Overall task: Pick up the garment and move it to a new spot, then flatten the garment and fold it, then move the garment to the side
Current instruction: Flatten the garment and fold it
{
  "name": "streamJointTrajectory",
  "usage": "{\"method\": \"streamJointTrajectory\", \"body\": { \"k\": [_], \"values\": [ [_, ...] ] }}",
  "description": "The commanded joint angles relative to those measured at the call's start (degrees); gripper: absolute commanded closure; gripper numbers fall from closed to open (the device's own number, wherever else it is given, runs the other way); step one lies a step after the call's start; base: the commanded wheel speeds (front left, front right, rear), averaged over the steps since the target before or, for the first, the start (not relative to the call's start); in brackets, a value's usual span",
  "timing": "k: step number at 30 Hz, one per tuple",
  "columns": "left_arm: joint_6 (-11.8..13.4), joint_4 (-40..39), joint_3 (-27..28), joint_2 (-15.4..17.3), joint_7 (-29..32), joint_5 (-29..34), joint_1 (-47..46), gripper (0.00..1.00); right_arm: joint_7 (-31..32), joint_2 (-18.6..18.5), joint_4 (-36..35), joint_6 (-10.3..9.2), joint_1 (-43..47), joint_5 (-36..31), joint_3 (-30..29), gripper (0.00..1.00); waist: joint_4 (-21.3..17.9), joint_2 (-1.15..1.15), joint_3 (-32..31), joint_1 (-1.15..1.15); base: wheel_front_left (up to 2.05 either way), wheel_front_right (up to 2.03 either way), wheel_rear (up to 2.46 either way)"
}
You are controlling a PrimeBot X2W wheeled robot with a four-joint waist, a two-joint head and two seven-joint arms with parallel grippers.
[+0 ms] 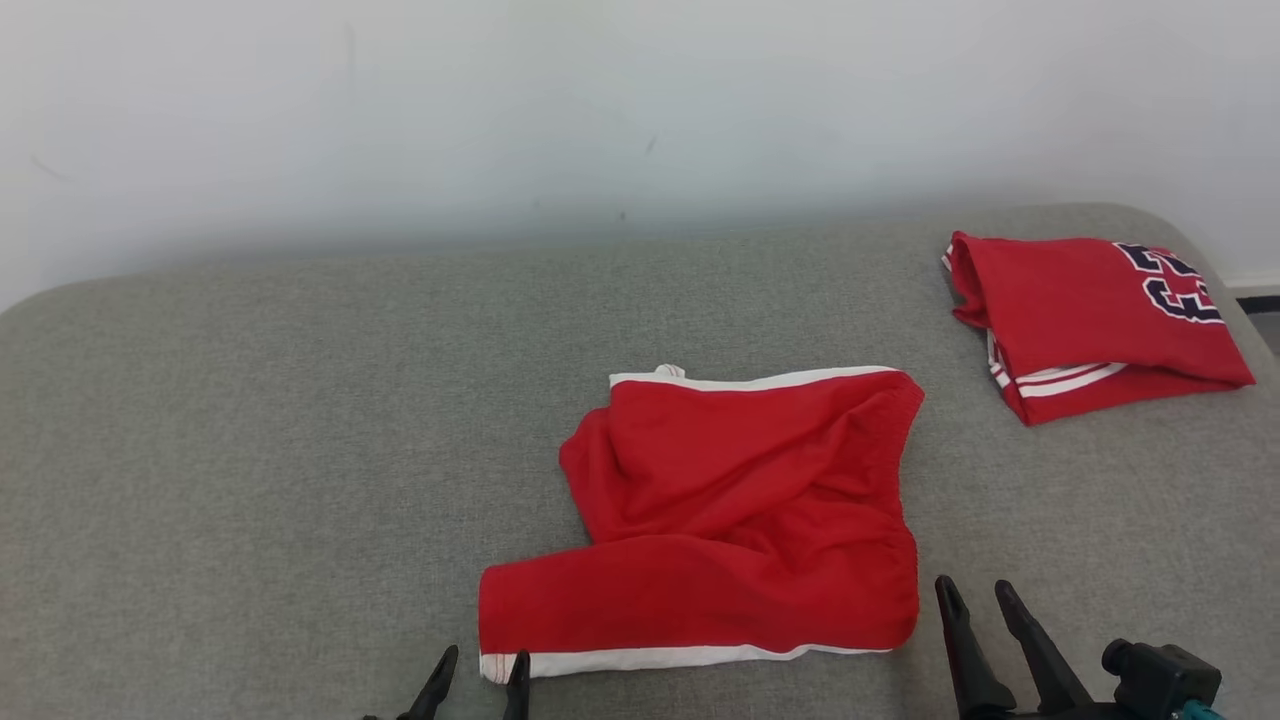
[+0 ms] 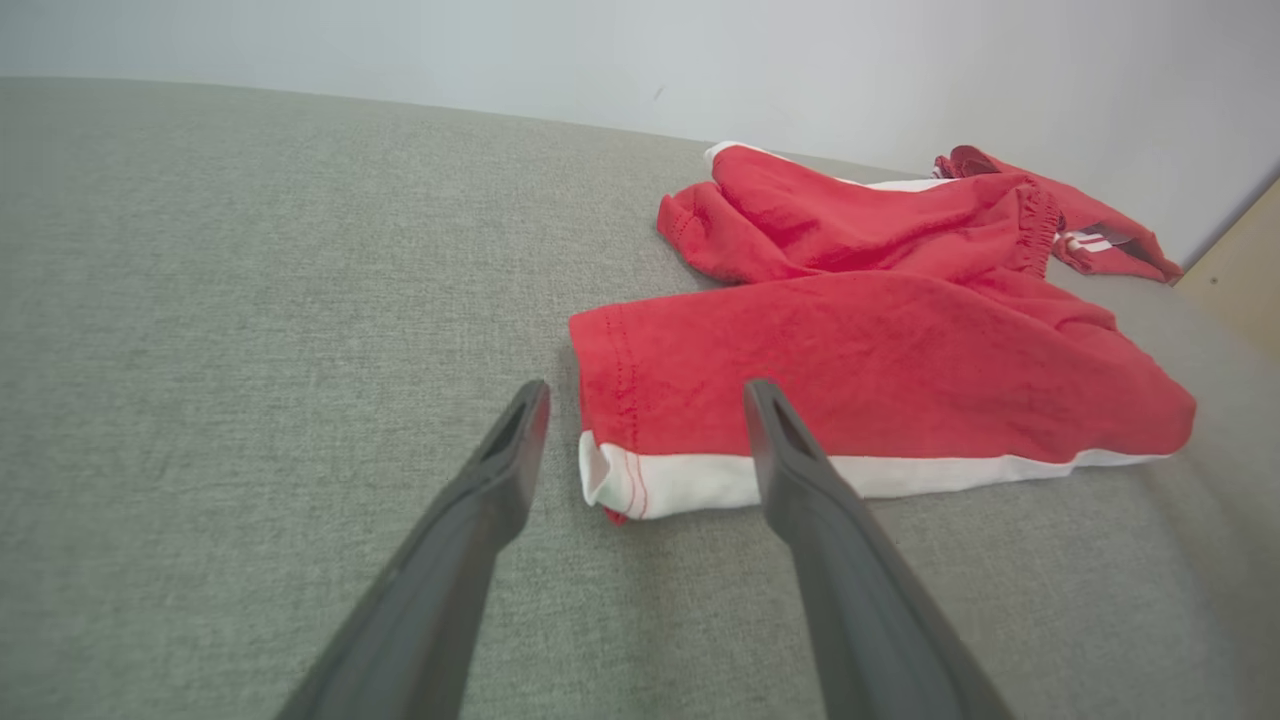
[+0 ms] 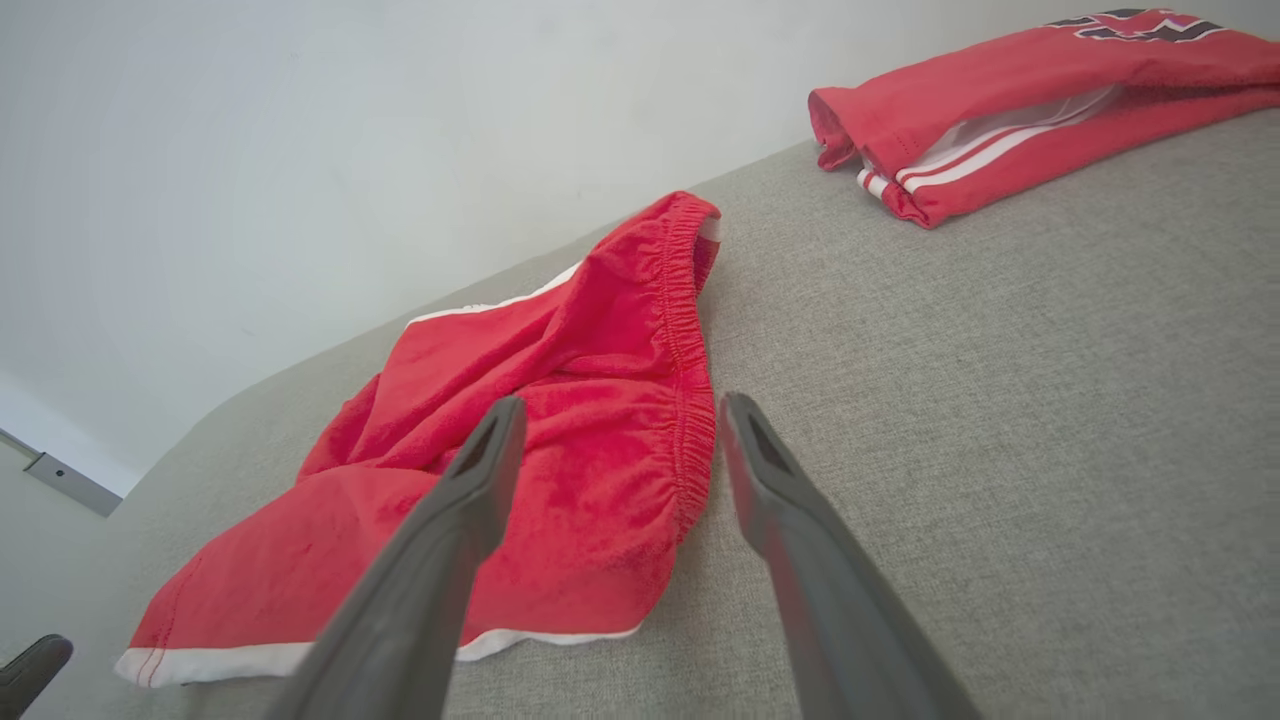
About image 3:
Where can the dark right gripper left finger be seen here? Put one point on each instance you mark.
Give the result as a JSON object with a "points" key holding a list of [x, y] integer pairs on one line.
{"points": [[430, 600]]}

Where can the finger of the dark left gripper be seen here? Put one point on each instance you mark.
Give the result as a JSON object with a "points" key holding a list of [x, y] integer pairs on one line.
{"points": [[30, 665]]}

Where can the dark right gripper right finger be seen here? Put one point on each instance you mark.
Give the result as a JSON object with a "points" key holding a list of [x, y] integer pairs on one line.
{"points": [[830, 620]]}

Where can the red shorts with white trim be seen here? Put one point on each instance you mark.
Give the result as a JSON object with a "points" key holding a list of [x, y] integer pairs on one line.
{"points": [[600, 380]]}

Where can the red jersey with white sleeves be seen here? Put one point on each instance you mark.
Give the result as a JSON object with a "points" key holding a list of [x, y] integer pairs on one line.
{"points": [[950, 100]]}

